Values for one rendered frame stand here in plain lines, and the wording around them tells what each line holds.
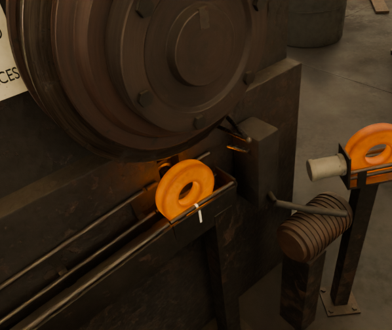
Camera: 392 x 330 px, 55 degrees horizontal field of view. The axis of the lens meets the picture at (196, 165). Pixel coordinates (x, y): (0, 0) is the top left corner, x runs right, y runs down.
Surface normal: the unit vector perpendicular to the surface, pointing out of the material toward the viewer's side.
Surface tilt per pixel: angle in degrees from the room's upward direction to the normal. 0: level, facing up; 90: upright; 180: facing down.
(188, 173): 90
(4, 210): 0
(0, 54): 90
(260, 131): 0
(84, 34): 71
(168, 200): 90
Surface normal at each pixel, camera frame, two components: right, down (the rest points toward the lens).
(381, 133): 0.03, 0.62
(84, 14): -0.38, 0.21
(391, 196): -0.11, -0.77
